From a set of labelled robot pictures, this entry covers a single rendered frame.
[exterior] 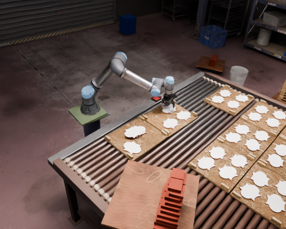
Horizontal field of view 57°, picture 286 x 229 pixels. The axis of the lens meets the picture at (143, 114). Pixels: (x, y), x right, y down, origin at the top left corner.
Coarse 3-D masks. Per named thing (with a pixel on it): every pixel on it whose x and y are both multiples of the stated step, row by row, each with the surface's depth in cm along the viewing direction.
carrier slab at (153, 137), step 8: (136, 120) 237; (120, 128) 228; (128, 128) 228; (152, 128) 230; (112, 136) 219; (120, 136) 219; (144, 136) 221; (152, 136) 221; (160, 136) 222; (112, 144) 212; (120, 144) 212; (144, 144) 213; (152, 144) 213; (144, 152) 206
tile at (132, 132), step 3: (126, 129) 222; (129, 129) 222; (132, 129) 222; (135, 129) 222; (138, 129) 223; (126, 132) 219; (129, 132) 219; (132, 132) 220; (135, 132) 220; (138, 132) 220; (126, 135) 216; (129, 135) 216; (132, 135) 216; (135, 135) 217; (138, 135) 218
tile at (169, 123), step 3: (168, 120) 237; (171, 120) 238; (174, 120) 238; (165, 123) 234; (168, 123) 234; (171, 123) 235; (174, 123) 235; (177, 123) 236; (165, 126) 231; (168, 126) 231; (171, 126) 231; (174, 126) 231
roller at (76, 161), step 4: (204, 80) 303; (208, 80) 306; (200, 84) 297; (192, 88) 289; (196, 88) 292; (184, 92) 281; (188, 92) 283; (180, 96) 275; (176, 100) 271; (100, 144) 213; (104, 144) 215; (96, 148) 210; (100, 148) 212; (88, 152) 206; (92, 152) 207; (80, 156) 202; (84, 156) 203; (88, 156) 205; (72, 160) 199; (76, 160) 199; (80, 160) 201; (68, 164) 195; (72, 164) 196
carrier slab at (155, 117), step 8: (176, 104) 260; (152, 112) 248; (160, 112) 248; (176, 112) 249; (152, 120) 238; (160, 120) 239; (184, 120) 240; (192, 120) 241; (160, 128) 230; (176, 128) 231; (168, 136) 224
